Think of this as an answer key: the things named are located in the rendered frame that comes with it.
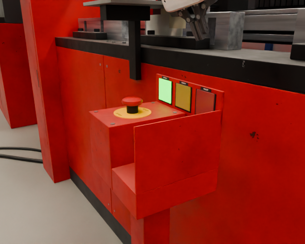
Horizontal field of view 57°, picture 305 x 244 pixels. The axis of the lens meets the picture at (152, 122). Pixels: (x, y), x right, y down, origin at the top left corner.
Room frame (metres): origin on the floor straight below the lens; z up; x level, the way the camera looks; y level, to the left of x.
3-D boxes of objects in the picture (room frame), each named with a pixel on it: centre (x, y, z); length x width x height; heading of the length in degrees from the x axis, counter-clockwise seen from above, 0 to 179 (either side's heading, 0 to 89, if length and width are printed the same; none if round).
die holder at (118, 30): (1.43, 0.24, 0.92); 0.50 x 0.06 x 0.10; 35
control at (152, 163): (0.48, 0.01, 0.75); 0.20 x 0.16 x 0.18; 31
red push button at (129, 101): (0.51, 0.04, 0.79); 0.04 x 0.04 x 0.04
